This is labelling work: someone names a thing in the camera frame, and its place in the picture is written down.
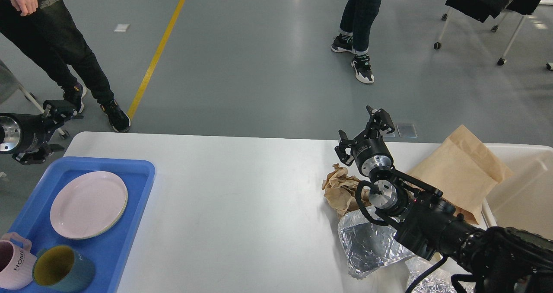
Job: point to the pink HOME mug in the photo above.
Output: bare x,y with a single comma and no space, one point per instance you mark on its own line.
16,261

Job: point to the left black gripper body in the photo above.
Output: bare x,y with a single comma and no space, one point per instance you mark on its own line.
15,138

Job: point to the aluminium foil container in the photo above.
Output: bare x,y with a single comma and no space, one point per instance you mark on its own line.
368,247

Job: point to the white plastic bin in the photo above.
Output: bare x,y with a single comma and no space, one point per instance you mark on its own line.
525,199

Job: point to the crumpled foil piece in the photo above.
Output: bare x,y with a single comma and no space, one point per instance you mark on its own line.
439,281

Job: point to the pink plate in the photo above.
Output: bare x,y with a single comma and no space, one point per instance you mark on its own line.
101,185

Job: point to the teal mug yellow inside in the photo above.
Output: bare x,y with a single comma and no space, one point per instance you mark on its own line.
63,269

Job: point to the yellow plate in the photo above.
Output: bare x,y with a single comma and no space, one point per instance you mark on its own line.
123,213

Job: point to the white clothes rack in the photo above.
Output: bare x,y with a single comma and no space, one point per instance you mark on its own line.
509,41

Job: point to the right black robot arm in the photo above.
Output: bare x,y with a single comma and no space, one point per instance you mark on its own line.
497,260

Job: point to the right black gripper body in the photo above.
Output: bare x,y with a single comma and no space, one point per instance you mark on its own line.
371,155

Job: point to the brown paper bag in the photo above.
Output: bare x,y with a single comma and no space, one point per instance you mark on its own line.
465,170

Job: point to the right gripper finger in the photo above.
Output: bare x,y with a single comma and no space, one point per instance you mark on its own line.
378,125
341,149

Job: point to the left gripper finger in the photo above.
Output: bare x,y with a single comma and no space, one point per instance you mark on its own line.
39,155
57,112

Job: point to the blue plastic tray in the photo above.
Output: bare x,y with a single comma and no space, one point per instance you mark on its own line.
110,250

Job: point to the crumpled brown paper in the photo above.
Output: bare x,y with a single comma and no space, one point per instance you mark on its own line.
340,189

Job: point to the person in black trousers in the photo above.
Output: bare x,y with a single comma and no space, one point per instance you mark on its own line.
45,32

